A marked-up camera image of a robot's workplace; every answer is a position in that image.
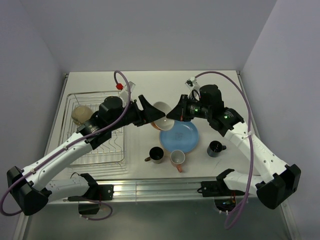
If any blue plate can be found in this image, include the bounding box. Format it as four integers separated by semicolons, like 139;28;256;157
159;121;199;154

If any wire dish rack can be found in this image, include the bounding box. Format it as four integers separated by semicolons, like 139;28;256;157
58;90;125;167

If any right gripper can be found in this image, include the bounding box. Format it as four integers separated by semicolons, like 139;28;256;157
166;94;211;122

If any dark blue mug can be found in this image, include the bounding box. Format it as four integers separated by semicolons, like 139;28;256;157
206;140;227;158

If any aluminium frame rail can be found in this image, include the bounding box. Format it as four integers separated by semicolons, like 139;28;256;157
14;174;288;206

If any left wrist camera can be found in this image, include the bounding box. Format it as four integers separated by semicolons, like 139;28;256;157
116;81;136;103

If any pink mug white inside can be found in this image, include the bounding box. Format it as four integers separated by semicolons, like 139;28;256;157
170;150;186;173

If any brown mug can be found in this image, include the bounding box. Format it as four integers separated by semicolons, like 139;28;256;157
144;146;164;164

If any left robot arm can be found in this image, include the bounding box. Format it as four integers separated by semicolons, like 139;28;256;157
4;95;166;216

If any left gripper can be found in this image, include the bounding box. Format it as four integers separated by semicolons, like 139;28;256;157
109;95;165;131

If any orange bowl white inside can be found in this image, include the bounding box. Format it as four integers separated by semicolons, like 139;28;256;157
151;101;175;131

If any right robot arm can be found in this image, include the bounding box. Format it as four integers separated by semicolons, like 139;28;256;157
166;84;301;210

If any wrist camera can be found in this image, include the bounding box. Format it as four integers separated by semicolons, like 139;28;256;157
185;77;200;99
116;81;136;103

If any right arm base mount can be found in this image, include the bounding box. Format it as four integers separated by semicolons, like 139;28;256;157
197;180;237;214

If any beige bowl white inside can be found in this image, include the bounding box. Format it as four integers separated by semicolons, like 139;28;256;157
71;105;93;126

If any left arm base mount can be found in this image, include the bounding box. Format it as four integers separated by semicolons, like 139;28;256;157
78;184;114;217

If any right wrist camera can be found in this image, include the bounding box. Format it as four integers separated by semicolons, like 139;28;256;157
185;77;200;99

